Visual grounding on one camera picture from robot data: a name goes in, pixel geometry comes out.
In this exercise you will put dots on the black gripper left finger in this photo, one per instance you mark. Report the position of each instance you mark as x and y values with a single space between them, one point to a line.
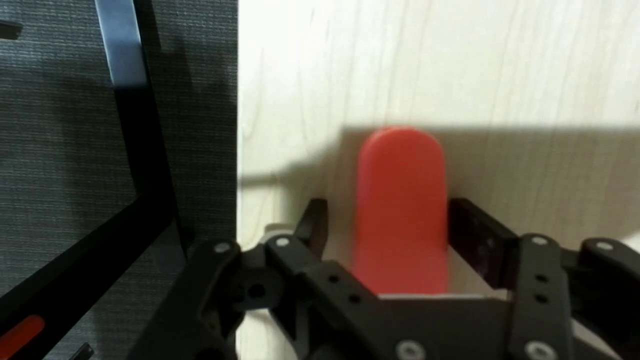
320 308

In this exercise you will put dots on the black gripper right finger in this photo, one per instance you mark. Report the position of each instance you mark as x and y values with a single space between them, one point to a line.
553 286

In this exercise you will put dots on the orange block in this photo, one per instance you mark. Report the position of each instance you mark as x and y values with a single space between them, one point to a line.
400 218

